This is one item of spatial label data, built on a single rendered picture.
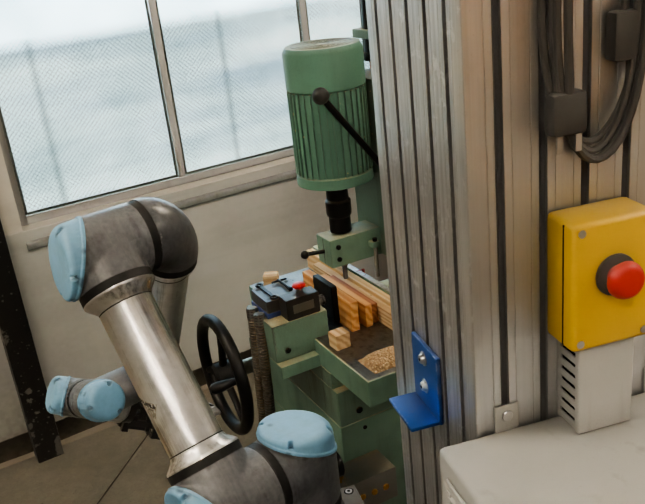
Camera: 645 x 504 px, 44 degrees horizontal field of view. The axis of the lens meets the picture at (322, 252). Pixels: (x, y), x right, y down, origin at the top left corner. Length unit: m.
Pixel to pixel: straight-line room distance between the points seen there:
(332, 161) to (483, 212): 1.01
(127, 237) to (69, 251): 0.09
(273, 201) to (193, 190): 0.36
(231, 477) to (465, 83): 0.68
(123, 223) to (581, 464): 0.74
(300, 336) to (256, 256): 1.61
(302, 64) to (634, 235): 1.05
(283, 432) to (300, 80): 0.80
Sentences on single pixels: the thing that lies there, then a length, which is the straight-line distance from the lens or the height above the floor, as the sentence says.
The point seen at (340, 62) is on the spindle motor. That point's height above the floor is 1.47.
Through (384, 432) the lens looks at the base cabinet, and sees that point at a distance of 1.90.
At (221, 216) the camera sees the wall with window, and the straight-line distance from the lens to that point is 3.24.
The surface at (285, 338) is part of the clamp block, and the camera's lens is 1.76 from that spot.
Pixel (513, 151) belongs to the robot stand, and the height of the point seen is 1.53.
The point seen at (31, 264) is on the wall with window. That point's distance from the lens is 3.05.
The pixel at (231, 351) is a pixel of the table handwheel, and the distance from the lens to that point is 1.76.
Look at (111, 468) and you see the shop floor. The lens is 3.13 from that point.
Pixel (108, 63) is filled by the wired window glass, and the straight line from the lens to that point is 3.07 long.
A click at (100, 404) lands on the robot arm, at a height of 0.99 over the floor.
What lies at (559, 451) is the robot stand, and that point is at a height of 1.23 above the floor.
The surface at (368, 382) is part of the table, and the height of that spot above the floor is 0.90.
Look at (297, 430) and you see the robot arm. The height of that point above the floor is 1.05.
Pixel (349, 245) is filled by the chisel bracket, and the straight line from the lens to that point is 1.88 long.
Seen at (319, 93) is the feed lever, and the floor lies 1.43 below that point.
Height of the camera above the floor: 1.74
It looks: 22 degrees down
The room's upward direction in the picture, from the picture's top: 7 degrees counter-clockwise
